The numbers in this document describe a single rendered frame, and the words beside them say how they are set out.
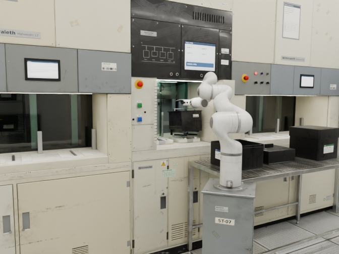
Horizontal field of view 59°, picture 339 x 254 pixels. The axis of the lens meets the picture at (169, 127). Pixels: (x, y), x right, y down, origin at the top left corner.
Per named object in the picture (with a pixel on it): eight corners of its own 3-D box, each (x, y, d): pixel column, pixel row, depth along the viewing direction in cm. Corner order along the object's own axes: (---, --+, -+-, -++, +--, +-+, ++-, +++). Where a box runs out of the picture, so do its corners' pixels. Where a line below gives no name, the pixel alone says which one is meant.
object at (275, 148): (268, 165, 223) (269, 147, 222) (242, 157, 249) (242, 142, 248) (296, 161, 236) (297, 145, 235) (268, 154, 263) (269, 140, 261)
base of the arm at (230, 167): (246, 193, 158) (247, 158, 156) (211, 189, 164) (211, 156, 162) (248, 183, 176) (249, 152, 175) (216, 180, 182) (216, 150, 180)
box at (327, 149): (318, 161, 238) (320, 129, 235) (287, 155, 262) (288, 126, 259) (338, 157, 253) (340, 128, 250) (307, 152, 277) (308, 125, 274)
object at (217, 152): (209, 163, 228) (210, 140, 226) (238, 160, 240) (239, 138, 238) (232, 171, 203) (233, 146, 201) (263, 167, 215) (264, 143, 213)
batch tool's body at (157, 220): (134, 270, 219) (133, -8, 199) (100, 221, 302) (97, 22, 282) (230, 243, 260) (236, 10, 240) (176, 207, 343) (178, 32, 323)
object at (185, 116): (180, 136, 251) (179, 99, 250) (167, 135, 269) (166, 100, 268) (203, 134, 264) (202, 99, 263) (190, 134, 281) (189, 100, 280)
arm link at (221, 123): (245, 155, 163) (246, 112, 161) (212, 156, 161) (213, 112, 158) (237, 151, 175) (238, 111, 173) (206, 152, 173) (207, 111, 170)
